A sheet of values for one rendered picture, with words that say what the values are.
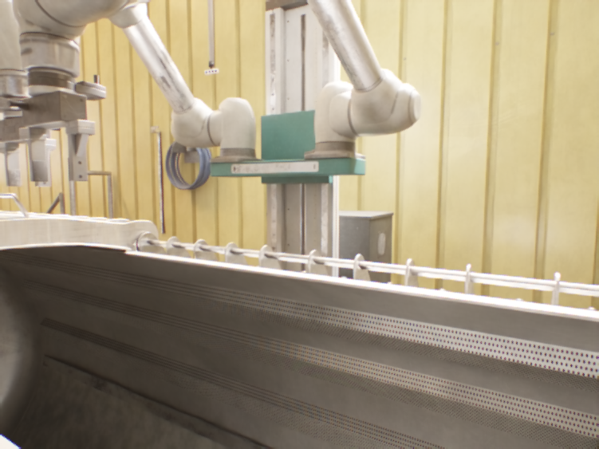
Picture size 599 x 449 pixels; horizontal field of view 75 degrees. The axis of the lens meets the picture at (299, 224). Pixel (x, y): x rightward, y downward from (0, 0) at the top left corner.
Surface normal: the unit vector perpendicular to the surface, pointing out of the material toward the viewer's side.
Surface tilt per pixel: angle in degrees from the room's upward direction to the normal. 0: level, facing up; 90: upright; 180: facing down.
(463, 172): 90
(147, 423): 74
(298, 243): 90
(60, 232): 90
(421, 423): 105
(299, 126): 90
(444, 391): 62
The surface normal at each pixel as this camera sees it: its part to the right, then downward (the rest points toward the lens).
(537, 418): -0.46, -0.39
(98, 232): 0.86, 0.05
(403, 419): -0.50, 0.34
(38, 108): -0.52, 0.08
